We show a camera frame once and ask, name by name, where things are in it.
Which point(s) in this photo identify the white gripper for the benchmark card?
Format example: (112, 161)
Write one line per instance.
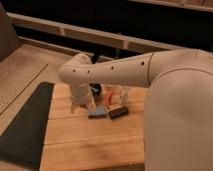
(82, 95)

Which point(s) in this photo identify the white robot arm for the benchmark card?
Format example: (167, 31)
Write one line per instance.
(178, 109)

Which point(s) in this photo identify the blue sponge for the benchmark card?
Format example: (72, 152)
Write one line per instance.
(100, 111)

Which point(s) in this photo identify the dark bowl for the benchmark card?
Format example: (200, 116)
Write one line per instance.
(96, 90)

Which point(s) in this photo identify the orange carrot toy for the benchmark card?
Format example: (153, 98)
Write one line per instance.
(108, 99)

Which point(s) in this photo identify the black rectangular box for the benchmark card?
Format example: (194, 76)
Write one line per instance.
(115, 113)

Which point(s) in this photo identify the dark floor mat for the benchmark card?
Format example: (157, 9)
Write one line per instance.
(22, 141)

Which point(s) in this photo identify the long wooden shelf rail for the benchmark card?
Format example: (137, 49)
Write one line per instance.
(90, 35)

